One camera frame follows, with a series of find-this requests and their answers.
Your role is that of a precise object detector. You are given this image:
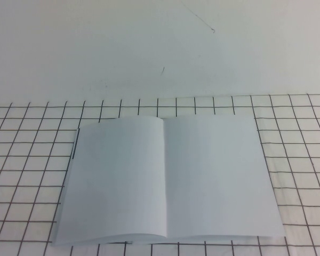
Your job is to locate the white black-grid tablecloth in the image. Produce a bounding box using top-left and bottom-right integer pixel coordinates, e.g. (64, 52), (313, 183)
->
(0, 93), (320, 256)

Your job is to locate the brochure book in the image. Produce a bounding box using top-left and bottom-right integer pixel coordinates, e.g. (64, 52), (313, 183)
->
(52, 115), (287, 246)

